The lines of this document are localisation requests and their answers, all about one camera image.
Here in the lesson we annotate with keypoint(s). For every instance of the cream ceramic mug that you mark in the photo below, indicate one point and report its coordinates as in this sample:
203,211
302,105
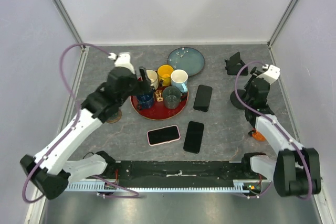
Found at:
153,76

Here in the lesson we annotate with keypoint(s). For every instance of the dark blue mug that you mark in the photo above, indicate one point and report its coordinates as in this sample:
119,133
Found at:
145,101

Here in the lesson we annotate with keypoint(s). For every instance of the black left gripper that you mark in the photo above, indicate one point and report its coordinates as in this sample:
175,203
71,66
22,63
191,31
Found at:
145,79

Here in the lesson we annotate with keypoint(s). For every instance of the orange mug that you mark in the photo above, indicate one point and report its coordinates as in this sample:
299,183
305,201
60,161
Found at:
256,135

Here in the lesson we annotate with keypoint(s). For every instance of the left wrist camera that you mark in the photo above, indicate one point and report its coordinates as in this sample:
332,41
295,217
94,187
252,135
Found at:
122,59

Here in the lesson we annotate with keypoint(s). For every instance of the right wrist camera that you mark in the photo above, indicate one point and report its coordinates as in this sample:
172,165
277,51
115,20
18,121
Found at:
270,73

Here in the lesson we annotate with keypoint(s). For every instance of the slotted cable duct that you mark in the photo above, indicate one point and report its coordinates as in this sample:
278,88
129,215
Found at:
93,185

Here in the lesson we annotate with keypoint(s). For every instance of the small gold brown ornament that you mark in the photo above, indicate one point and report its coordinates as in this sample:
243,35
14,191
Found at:
158,95

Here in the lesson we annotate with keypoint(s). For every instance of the black round-base phone stand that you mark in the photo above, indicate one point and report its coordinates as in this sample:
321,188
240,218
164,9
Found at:
244,93

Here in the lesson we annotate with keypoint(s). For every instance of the teal ceramic plate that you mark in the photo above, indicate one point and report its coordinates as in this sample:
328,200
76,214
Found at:
188,59

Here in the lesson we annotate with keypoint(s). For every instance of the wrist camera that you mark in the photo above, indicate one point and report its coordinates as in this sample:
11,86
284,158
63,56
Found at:
122,59
270,73

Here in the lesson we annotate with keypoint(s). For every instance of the black folding phone stand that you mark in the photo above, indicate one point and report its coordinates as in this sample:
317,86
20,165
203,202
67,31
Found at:
234,64

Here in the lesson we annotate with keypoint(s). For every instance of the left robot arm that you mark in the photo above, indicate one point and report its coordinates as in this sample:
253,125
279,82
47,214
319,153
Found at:
49,170

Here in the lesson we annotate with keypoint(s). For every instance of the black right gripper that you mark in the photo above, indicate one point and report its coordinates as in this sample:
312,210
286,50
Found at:
269,84

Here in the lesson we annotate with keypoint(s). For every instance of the light blue mug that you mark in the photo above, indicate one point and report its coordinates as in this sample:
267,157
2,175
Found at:
179,80

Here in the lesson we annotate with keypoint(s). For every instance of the grey-green ceramic mug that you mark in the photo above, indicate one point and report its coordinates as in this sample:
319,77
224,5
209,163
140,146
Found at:
171,97

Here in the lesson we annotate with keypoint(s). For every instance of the round red tray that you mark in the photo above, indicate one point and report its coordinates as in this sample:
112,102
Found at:
159,112

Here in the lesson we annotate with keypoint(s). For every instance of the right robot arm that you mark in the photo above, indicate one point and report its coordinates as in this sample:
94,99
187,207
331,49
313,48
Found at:
296,171

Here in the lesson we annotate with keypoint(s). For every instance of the yellow ceramic mug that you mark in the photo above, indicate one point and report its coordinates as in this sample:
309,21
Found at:
164,74

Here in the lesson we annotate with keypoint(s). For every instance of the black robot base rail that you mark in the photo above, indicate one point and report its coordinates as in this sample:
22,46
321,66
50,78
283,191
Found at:
178,174

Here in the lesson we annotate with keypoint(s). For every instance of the black phone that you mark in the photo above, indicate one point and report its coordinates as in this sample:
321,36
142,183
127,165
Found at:
193,139

